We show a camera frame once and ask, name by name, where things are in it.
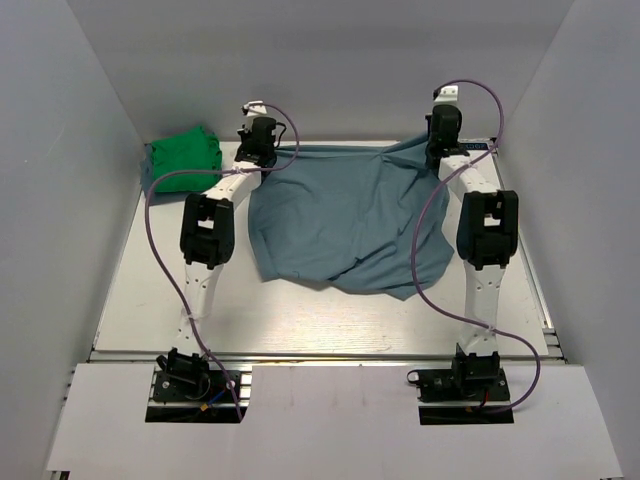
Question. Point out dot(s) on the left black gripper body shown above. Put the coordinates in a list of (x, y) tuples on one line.
[(244, 136)]

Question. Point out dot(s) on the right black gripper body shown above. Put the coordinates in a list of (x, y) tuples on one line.
[(432, 143)]

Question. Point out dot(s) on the blue-grey t-shirt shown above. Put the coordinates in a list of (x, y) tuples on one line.
[(362, 219)]

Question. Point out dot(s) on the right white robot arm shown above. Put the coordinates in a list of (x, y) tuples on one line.
[(486, 237)]

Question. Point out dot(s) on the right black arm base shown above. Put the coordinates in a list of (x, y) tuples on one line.
[(472, 391)]

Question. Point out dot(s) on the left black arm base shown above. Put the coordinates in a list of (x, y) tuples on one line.
[(188, 389)]

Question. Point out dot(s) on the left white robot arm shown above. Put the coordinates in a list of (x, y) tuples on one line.
[(207, 237)]

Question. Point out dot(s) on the blue label sticker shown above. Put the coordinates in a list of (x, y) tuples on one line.
[(475, 146)]

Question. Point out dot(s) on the folded green t-shirt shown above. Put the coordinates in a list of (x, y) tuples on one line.
[(196, 149)]

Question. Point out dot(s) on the folded blue-grey t-shirt underneath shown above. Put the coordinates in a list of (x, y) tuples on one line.
[(146, 171)]

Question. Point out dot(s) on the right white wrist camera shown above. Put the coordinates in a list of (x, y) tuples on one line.
[(446, 95)]

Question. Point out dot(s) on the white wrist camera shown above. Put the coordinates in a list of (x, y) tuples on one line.
[(446, 95), (254, 108)]

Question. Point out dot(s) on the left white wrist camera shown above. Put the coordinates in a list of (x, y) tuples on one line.
[(254, 108)]

